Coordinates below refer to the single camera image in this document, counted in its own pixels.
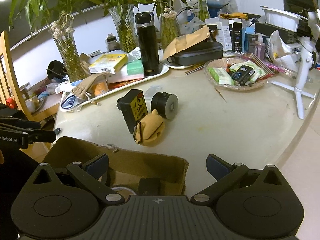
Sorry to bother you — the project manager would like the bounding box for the printed white plastic bag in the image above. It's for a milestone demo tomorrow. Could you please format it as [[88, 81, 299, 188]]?
[[175, 7, 208, 34]]

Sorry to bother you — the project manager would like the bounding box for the bamboo plant in glass vase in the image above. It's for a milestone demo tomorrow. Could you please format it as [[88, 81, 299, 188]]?
[[180, 0, 220, 22], [82, 0, 150, 53], [140, 0, 190, 50]]

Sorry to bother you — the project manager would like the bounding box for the blue product box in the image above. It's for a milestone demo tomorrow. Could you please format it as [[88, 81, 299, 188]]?
[[244, 26, 258, 54]]

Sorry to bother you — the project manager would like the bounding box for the black zip case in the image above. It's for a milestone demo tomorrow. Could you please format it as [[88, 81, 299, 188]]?
[[167, 42, 224, 65]]

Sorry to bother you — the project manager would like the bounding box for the white tray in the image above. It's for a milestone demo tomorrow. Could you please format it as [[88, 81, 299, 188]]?
[[59, 62, 170, 110]]

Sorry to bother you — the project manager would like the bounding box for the green tissue pack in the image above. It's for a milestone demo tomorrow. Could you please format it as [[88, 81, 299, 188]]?
[[126, 59, 145, 79]]

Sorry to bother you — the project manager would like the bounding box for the white printed packet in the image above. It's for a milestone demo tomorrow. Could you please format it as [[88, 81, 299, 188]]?
[[129, 47, 142, 61]]

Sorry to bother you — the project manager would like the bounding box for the round shallow basket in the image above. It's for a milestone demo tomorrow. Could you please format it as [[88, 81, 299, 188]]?
[[203, 57, 269, 90]]

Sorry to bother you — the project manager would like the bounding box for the blue white packet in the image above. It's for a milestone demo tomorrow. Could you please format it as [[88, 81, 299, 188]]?
[[55, 80, 84, 94]]

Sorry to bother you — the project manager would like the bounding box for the brown cardboard box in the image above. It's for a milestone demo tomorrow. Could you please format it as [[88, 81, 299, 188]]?
[[42, 136, 190, 198]]

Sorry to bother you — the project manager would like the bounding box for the white takeaway container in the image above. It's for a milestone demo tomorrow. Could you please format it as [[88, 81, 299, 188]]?
[[261, 6, 308, 32]]

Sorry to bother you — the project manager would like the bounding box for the white product box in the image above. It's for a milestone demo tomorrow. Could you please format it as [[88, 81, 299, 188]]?
[[217, 21, 233, 51]]

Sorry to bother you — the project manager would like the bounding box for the white gimbal tripod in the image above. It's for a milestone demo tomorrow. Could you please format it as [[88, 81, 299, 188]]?
[[271, 0, 320, 120]]

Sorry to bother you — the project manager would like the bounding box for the brown paper envelope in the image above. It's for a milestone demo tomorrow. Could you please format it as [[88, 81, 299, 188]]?
[[162, 25, 210, 60]]

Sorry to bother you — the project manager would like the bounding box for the pink liquid bottle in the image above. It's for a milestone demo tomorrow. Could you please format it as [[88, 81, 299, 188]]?
[[255, 35, 267, 60]]

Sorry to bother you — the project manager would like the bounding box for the black thermos bottle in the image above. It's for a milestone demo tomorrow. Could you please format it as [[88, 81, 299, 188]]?
[[135, 11, 161, 77]]

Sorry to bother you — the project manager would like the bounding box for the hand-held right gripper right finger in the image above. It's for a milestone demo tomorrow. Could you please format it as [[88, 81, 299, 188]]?
[[190, 154, 292, 205]]

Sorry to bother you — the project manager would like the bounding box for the brown paper bag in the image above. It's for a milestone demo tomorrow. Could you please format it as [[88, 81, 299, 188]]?
[[79, 52, 93, 77]]

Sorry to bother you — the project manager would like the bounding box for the white plate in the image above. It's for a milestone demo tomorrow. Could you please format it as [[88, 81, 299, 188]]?
[[165, 60, 200, 70]]

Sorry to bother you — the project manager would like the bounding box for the tan drawstring pouch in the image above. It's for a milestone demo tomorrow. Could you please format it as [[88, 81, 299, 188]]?
[[71, 73, 110, 104]]

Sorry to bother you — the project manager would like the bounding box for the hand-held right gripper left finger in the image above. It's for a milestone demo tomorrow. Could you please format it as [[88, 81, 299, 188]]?
[[27, 153, 125, 205]]

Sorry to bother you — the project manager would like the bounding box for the yellow white medicine box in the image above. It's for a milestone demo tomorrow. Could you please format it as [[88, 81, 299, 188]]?
[[89, 54, 128, 75]]

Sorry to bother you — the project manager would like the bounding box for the striped ribbon cable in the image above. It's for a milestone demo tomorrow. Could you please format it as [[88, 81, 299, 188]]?
[[184, 53, 263, 75]]

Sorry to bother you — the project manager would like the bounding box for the clear bag blue outline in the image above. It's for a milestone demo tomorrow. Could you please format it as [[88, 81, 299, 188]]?
[[61, 94, 83, 112]]

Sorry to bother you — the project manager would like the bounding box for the orange packet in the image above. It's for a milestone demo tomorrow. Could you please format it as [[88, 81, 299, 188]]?
[[91, 80, 109, 97]]

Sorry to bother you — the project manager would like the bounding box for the black box yellow sticker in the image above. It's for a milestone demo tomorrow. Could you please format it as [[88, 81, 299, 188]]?
[[117, 89, 147, 134]]

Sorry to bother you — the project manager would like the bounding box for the yellow envelope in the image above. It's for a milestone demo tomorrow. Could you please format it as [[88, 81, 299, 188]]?
[[220, 12, 248, 20]]

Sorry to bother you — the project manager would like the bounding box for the small black box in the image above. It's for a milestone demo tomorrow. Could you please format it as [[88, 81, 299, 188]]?
[[139, 178, 161, 195]]

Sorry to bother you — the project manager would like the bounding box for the red envelope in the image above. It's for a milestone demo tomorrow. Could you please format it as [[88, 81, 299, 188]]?
[[108, 78, 145, 90]]

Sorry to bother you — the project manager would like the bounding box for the pink wrapped packet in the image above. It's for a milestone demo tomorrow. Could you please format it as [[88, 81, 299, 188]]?
[[260, 60, 288, 75]]

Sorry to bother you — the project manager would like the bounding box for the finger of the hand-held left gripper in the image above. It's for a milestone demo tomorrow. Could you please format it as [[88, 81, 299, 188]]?
[[0, 102, 42, 130], [25, 130, 57, 143]]

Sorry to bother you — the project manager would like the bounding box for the black product box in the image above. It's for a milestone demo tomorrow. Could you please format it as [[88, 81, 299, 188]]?
[[231, 21, 245, 53]]

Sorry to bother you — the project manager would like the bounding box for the blue plastic container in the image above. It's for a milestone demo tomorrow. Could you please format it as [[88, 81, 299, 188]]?
[[207, 1, 225, 19]]

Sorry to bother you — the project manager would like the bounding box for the black snack packet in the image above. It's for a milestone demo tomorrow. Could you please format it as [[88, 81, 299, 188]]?
[[230, 65, 255, 87]]

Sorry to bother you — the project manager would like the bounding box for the white flat box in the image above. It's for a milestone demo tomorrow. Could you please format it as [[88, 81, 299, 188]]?
[[110, 71, 145, 83]]

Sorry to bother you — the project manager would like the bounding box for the wooden chair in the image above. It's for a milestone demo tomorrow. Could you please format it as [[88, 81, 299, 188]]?
[[0, 30, 59, 130]]

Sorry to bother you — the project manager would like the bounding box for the black cylindrical device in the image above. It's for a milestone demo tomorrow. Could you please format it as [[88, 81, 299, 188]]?
[[150, 92, 179, 120]]

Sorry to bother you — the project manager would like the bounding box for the clear plastic box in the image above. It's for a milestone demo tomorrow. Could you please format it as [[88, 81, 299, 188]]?
[[145, 85, 162, 100]]

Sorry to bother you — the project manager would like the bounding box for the black tape roll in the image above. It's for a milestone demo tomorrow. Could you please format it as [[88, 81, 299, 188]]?
[[110, 185, 137, 196]]

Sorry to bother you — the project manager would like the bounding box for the black pouch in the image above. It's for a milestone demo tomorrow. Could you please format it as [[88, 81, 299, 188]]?
[[47, 60, 67, 81]]

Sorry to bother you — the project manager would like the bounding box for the white green packet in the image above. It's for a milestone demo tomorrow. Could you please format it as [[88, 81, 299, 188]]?
[[229, 61, 266, 83]]

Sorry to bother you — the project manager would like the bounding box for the green wipes pack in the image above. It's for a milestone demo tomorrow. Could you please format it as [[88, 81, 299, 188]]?
[[208, 67, 235, 85]]

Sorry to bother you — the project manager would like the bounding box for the tan bear-shaped case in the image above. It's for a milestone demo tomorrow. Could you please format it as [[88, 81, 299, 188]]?
[[134, 109, 165, 147]]

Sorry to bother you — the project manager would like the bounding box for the glass vase with dried flowers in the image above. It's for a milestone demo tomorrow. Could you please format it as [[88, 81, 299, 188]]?
[[9, 0, 90, 82]]

